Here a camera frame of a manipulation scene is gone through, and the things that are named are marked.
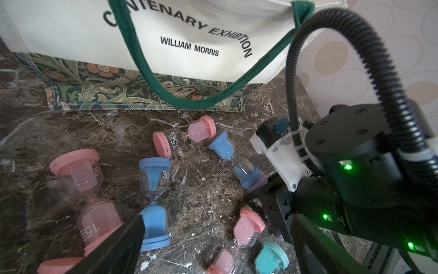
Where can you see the pink hourglass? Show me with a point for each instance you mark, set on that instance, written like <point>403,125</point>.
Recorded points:
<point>80,175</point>
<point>170,142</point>
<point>58,266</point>
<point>246,231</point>

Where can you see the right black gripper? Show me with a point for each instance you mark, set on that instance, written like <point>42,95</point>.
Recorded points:
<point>277,205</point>

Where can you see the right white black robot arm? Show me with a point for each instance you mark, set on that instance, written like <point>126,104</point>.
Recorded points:
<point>368,171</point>

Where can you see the cream canvas tote bag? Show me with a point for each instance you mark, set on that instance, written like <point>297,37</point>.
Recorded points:
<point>202,55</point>

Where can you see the pink hourglass upper middle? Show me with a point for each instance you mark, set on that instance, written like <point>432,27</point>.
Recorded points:
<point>80,175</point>

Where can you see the pink hourglass lower left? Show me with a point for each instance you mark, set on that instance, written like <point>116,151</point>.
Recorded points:
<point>58,266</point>

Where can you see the blue hourglass centre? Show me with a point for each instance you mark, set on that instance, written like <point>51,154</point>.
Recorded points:
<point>154,181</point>

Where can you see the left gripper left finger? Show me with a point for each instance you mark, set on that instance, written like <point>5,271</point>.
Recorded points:
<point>118,254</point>

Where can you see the pink hourglass top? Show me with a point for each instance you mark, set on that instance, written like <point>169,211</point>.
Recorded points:
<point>170,142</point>

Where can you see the pink hourglass right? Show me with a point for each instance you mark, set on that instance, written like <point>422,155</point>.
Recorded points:
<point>246,231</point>

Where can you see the blue hourglass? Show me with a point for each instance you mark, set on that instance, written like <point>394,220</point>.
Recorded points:
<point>251,178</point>
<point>154,181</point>

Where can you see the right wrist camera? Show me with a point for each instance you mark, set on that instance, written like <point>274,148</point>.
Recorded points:
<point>274,140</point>

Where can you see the blue hourglass right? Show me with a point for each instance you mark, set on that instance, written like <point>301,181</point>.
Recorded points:
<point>251,178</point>

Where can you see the teal hourglass middle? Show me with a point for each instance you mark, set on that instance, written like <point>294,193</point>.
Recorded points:
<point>272,259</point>

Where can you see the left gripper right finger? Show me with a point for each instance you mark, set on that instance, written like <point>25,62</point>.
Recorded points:
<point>318,254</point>

